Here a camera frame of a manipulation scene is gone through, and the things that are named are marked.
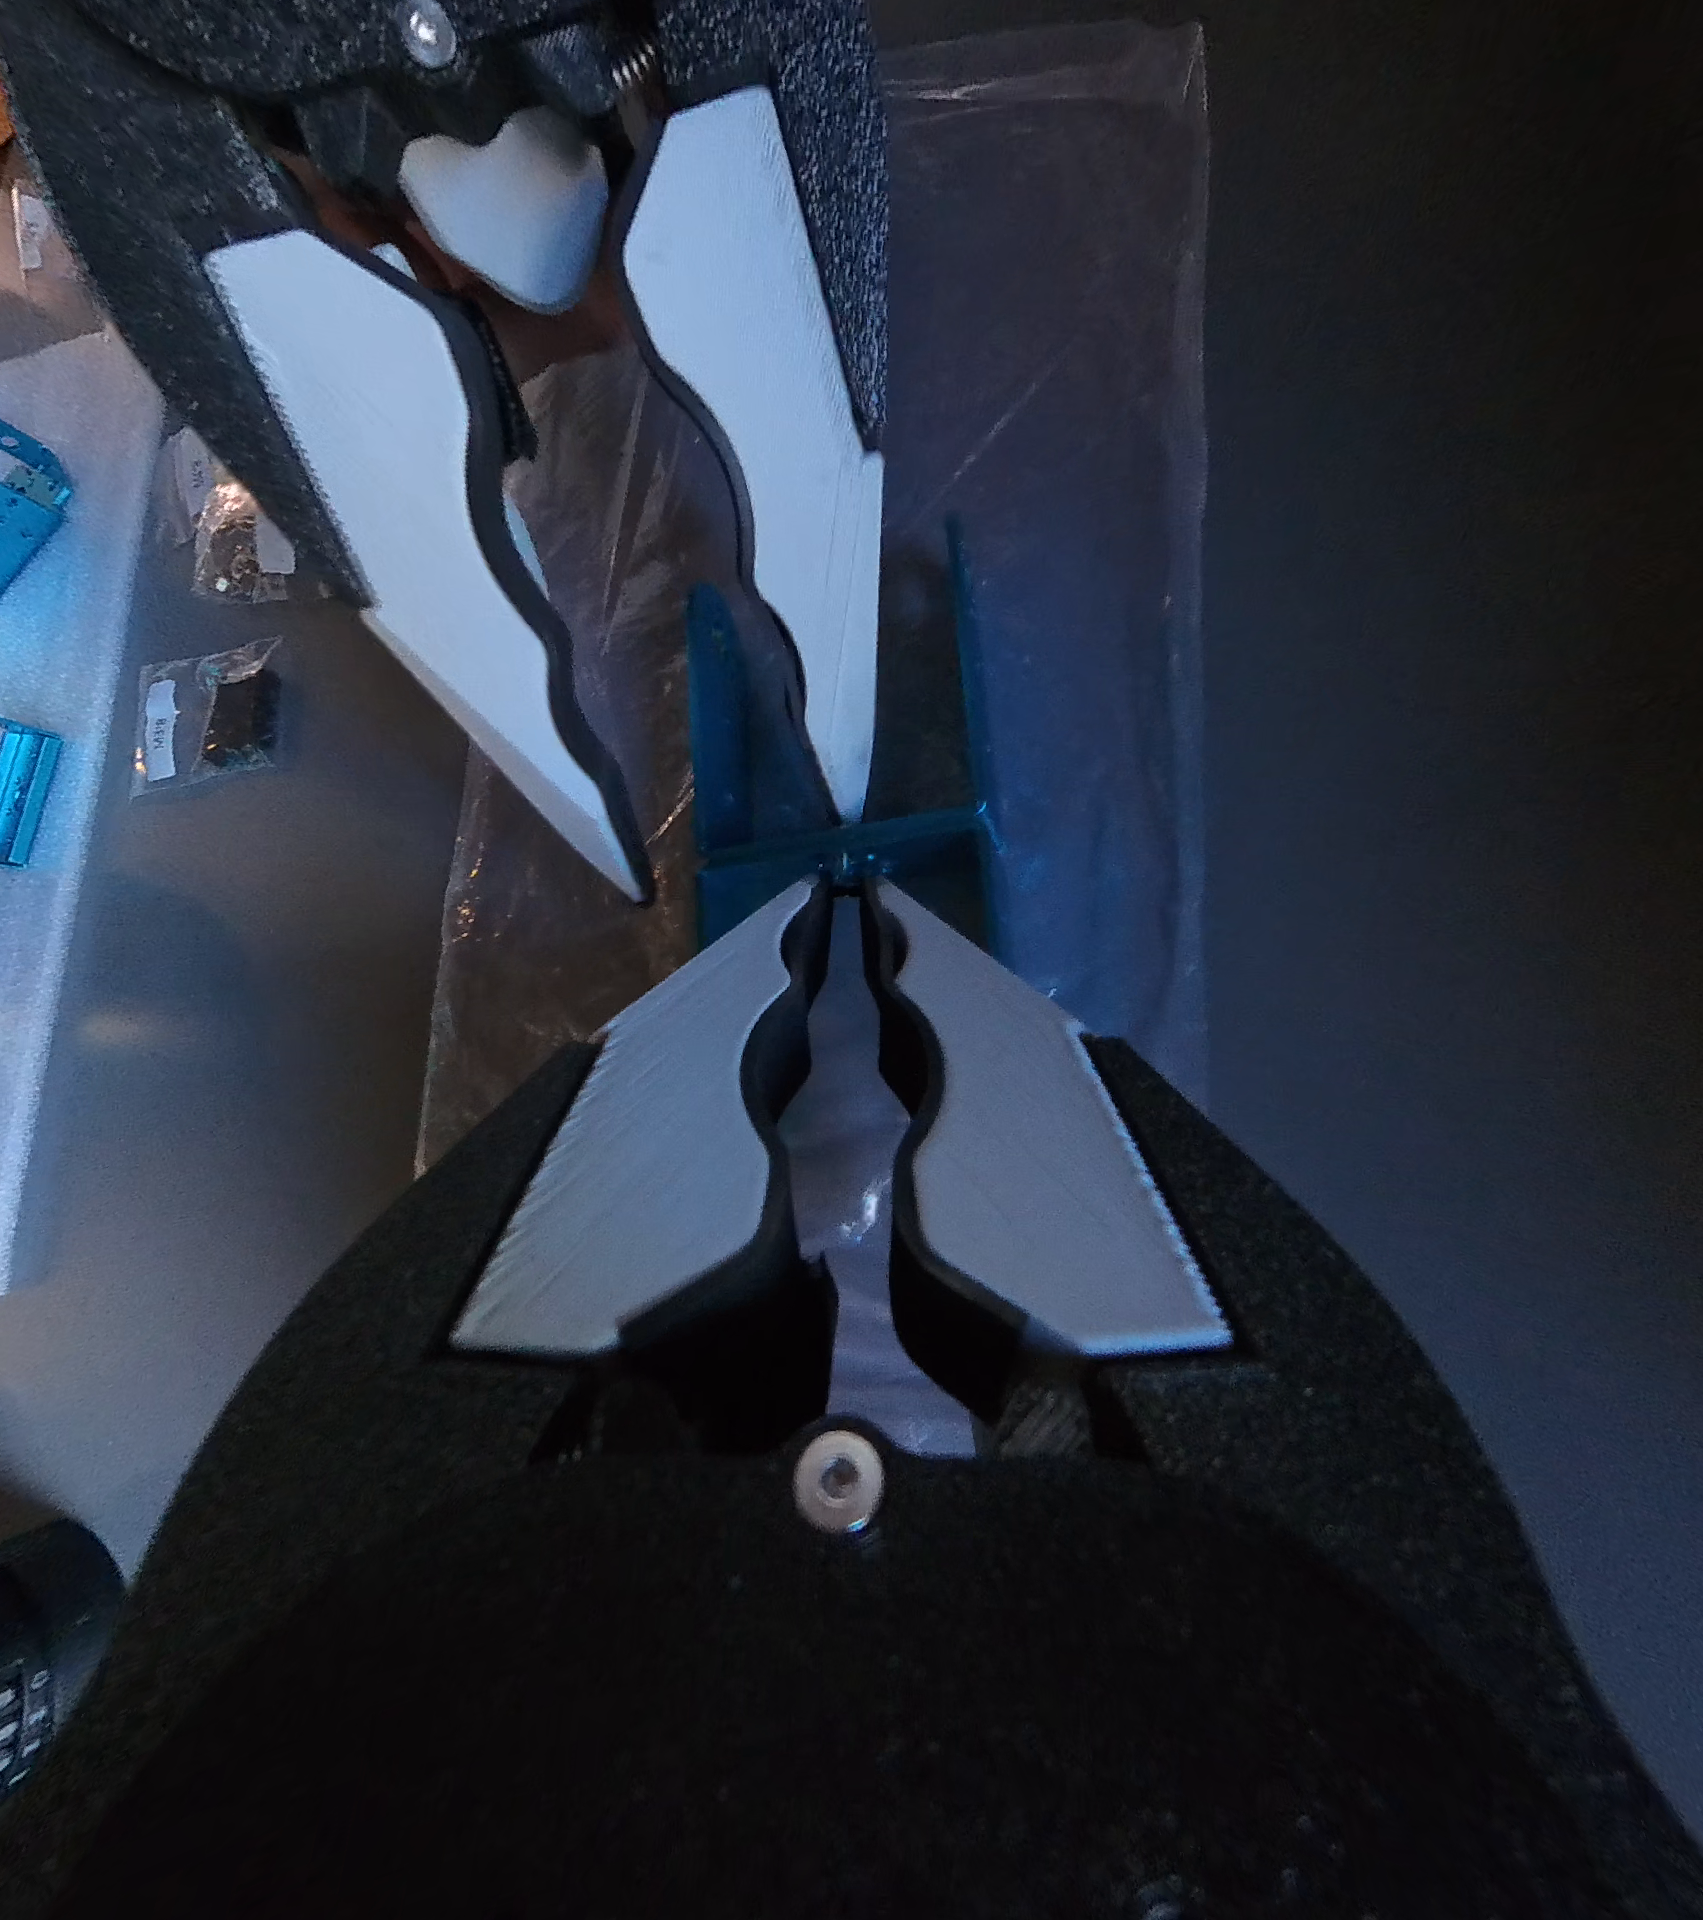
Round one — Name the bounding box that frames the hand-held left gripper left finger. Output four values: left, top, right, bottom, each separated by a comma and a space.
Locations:
451, 874, 832, 1363

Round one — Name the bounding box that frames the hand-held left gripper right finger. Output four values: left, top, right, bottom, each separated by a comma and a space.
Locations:
860, 874, 1238, 1363

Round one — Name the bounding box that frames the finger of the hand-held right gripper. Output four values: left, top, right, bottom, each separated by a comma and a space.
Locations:
205, 227, 659, 905
617, 84, 888, 824

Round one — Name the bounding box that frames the grey desk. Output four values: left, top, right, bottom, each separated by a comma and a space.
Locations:
0, 0, 1703, 1920

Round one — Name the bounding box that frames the pile of small hardware packets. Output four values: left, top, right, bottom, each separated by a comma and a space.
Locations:
133, 425, 303, 804

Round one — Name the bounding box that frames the clear plastic bag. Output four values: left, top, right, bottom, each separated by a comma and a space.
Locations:
417, 22, 1214, 1179

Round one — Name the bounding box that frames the white foam sheet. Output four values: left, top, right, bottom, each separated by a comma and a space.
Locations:
0, 223, 171, 1300

